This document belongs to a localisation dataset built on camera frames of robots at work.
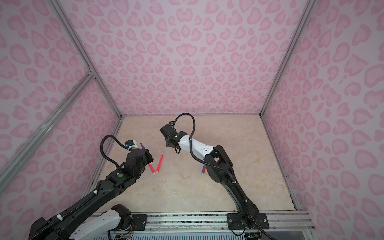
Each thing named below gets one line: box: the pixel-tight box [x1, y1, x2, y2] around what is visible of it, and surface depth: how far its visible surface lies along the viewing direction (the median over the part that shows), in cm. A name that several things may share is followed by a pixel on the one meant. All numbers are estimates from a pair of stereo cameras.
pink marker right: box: [156, 155, 164, 173], surface depth 95 cm
